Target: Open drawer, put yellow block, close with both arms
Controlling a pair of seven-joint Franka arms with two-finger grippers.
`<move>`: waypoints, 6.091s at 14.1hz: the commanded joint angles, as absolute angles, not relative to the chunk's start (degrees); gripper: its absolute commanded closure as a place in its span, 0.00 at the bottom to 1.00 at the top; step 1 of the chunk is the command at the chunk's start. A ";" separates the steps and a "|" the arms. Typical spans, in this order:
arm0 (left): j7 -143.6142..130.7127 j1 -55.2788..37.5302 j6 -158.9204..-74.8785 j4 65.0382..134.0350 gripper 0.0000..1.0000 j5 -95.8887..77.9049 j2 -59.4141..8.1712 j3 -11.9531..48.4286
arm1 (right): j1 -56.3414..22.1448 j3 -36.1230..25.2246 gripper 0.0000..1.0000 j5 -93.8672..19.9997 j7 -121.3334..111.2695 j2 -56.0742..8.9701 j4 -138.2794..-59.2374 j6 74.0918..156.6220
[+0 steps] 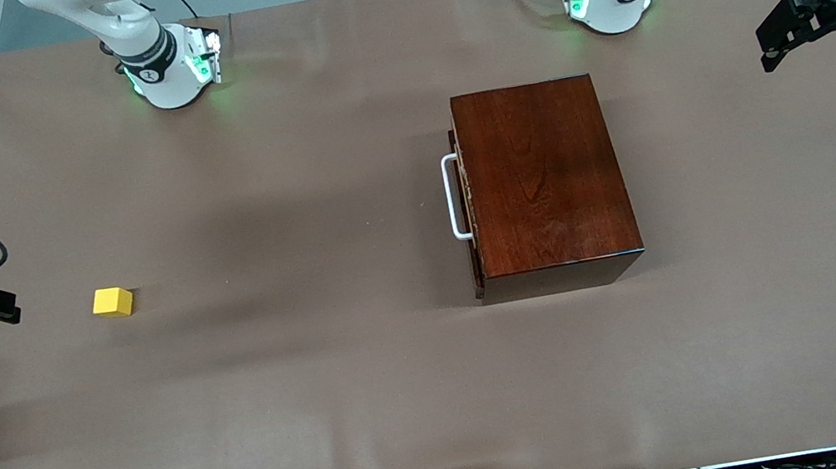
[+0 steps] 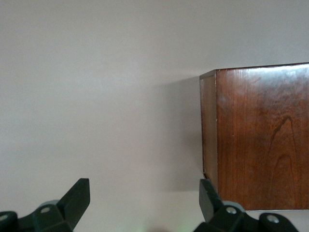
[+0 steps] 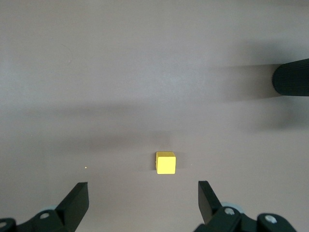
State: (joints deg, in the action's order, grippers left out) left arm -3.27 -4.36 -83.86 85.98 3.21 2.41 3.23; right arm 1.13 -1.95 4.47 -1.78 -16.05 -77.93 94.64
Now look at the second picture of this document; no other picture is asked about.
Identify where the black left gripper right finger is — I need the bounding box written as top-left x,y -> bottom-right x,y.
199,178 -> 300,232

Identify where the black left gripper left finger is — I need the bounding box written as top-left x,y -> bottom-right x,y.
0,178 -> 91,232

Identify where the dark wooden cabinet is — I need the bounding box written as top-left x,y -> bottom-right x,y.
199,62 -> 309,211

